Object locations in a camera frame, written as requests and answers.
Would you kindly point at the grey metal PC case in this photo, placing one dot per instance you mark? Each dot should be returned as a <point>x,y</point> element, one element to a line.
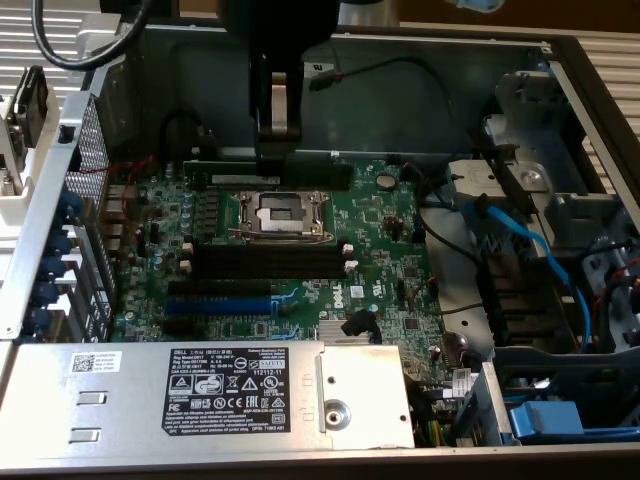
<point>400,115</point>

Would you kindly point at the blue plastic drive caddy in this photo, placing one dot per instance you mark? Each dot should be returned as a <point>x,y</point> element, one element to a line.
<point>545,420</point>

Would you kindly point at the silver power supply with label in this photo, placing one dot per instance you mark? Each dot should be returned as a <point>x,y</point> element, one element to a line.
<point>125,400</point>

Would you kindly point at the silver finned chipset heatsink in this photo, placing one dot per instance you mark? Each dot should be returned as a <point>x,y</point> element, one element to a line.
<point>330,332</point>

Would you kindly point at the black plastic latch bar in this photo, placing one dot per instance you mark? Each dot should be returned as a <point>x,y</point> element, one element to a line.
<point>509,172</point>

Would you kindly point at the black box behind case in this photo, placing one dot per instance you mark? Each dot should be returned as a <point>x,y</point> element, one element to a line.
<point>117,5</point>

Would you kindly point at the black plastic case clip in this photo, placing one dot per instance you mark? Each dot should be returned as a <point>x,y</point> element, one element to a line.
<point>66,135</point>

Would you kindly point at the silver CPU socket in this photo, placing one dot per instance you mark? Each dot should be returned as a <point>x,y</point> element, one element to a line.
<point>272,212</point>

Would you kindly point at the black plastic drive bracket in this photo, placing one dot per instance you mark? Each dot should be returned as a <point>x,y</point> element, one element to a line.
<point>520,295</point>

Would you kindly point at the white parts rack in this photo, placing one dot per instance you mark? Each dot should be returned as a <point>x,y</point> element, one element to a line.
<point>37,175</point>

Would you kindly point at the round coin battery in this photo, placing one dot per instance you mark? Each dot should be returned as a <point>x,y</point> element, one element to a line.
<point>385,181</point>

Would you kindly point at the long black expansion slot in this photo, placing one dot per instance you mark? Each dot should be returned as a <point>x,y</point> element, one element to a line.
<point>220,288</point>

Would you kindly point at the blue expansion slot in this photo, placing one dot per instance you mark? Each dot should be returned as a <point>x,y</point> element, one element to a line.
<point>220,305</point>

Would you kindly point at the black disk drive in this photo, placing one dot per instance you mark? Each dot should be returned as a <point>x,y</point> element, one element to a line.
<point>35,105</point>

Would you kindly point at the silver metal drive cage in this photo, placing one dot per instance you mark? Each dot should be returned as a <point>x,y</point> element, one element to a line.
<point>550,150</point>

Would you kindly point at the green Dell motherboard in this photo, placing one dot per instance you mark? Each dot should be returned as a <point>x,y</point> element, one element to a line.
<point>370,220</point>

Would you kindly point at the black RAM slot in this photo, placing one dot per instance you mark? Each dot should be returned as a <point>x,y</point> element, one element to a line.
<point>310,156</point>
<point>265,252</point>
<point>265,270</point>

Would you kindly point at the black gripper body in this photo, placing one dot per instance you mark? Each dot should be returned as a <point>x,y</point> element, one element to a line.
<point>275,25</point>

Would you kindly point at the green RAM stick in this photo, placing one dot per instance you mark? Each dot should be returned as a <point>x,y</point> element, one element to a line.
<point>320,175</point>

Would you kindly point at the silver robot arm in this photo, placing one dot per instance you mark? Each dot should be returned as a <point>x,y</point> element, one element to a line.
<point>370,10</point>

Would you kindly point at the blue slot cover clip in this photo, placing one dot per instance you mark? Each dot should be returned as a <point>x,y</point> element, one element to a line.
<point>61,242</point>
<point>70,204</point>
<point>52,267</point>
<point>40,318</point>
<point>47,292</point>

